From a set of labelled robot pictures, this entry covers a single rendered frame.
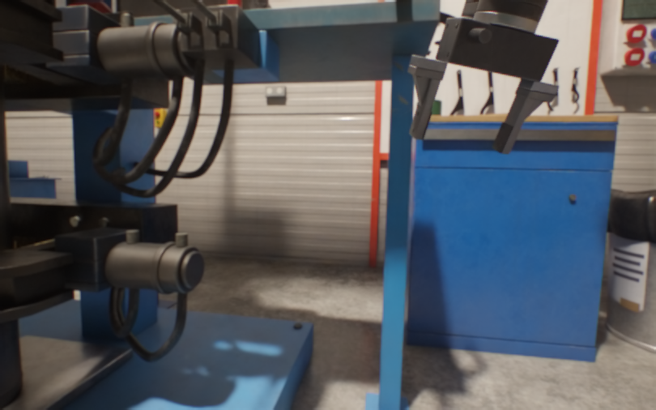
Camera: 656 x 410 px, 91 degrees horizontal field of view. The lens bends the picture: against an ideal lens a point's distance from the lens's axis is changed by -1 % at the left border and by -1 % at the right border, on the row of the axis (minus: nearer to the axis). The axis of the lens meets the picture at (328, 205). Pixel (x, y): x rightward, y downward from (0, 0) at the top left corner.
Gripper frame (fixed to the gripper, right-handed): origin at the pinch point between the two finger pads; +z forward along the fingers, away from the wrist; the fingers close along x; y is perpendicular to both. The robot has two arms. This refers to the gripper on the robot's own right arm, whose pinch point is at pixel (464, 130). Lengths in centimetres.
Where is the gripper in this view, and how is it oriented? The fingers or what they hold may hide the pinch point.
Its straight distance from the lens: 51.4
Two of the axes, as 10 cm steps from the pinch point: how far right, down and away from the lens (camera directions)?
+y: 0.7, 4.8, -8.8
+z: -1.8, 8.7, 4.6
